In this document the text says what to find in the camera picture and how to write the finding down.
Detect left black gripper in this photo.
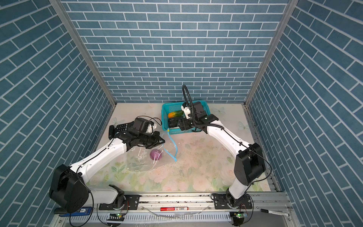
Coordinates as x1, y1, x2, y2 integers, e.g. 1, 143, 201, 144
138, 131, 166, 148

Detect clear zip top bag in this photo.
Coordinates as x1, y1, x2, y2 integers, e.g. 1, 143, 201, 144
126, 131, 178, 172

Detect purple toy onion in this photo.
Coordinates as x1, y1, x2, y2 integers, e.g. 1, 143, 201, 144
149, 149, 163, 161

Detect teal plastic basket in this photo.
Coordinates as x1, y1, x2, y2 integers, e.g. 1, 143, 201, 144
161, 101, 212, 134

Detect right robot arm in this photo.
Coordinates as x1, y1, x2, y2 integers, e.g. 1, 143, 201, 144
177, 114, 266, 208

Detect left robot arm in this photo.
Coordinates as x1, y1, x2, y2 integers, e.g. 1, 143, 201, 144
49, 131, 165, 213

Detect orange green toy cucumber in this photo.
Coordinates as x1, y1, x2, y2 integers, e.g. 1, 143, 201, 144
167, 110, 184, 119

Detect black toy eggplant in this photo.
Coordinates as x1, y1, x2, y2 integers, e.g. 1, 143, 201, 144
168, 117, 179, 128

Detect red marker pen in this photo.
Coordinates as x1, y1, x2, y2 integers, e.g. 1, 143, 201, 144
160, 207, 189, 211

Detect blue black handheld device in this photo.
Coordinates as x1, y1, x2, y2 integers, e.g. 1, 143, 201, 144
54, 207, 93, 217

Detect black white marker pen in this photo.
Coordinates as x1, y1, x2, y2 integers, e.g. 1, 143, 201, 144
261, 209, 290, 217

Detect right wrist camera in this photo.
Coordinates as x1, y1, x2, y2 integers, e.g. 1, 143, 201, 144
181, 101, 208, 121

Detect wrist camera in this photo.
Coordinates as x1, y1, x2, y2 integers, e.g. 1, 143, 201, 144
181, 101, 208, 121
130, 117, 155, 135

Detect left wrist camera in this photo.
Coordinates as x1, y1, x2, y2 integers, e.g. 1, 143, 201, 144
130, 117, 155, 135

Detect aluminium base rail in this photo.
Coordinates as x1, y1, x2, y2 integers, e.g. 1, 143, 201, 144
51, 192, 299, 227

